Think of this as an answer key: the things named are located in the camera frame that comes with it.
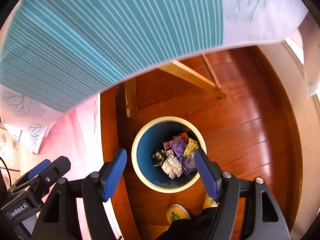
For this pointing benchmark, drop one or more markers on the wooden table legs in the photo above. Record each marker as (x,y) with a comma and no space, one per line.
(167,82)

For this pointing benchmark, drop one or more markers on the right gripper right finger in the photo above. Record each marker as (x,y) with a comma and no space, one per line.
(261,215)

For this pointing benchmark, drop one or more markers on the pink chair cushion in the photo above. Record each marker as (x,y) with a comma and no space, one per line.
(77,136)

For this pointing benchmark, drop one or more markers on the orange gold snack bag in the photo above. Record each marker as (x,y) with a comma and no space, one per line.
(183,136)

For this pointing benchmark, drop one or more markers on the yellow slipper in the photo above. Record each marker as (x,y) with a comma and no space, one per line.
(176,212)

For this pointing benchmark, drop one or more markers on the yellow wrapper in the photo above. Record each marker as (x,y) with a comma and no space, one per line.
(191,147)

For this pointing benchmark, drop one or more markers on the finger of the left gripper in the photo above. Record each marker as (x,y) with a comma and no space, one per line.
(37,169)
(52,173)

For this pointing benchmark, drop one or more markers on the purple plastic bag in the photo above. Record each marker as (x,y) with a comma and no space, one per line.
(188,163)

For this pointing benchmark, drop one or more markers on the black gold wrapper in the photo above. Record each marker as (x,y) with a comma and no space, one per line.
(159,156)

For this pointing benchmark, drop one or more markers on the white paper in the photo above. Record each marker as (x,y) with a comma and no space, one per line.
(172,167)

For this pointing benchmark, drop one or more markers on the blue cream trash bin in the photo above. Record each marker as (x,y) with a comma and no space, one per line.
(151,137)

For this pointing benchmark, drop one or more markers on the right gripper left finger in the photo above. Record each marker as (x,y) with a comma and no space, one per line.
(59,219)

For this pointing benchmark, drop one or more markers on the red envelope packet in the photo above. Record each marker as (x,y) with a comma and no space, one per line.
(167,145)

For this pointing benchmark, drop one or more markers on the patterned teal white tablecloth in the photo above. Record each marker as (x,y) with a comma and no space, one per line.
(57,53)

